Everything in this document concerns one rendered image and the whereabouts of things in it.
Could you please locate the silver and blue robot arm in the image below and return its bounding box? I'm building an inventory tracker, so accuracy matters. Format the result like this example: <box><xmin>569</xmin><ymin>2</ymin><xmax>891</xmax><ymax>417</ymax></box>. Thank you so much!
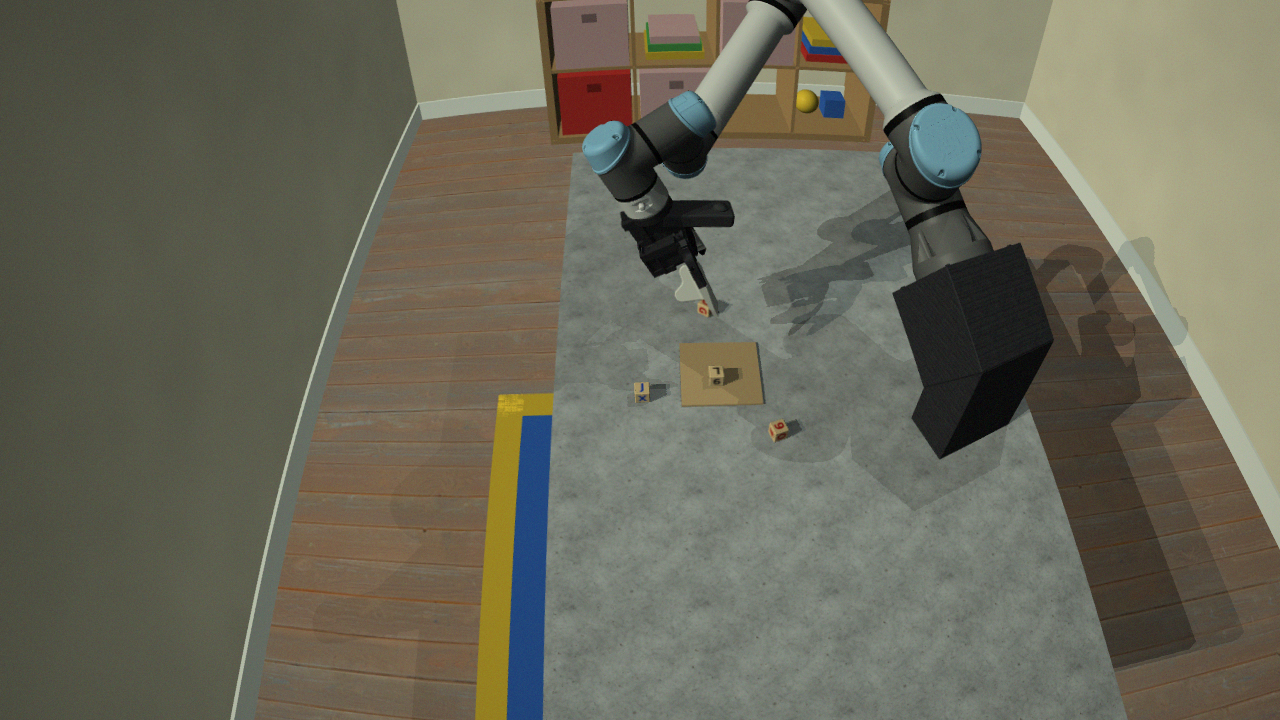
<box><xmin>582</xmin><ymin>0</ymin><xmax>995</xmax><ymax>281</ymax></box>

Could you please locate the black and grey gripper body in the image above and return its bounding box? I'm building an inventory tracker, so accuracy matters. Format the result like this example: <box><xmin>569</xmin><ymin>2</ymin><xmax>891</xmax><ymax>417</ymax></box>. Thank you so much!
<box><xmin>620</xmin><ymin>193</ymin><xmax>698</xmax><ymax>278</ymax></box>

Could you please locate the tan mat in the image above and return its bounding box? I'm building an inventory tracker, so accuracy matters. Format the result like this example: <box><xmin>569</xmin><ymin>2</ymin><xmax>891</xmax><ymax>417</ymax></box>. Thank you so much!
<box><xmin>678</xmin><ymin>342</ymin><xmax>763</xmax><ymax>407</ymax></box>

